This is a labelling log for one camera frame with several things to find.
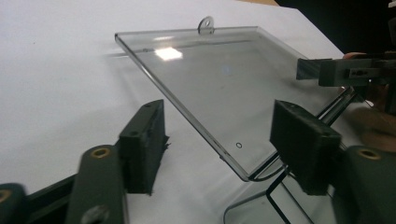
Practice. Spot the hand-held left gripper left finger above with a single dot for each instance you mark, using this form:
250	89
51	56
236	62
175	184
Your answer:
143	149

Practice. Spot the clear plastic compartment box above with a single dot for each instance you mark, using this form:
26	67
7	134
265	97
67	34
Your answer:
218	93

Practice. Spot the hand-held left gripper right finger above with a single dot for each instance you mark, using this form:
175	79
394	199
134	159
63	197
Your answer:
302	146

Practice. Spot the dark curtain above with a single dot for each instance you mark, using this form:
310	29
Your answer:
342	25

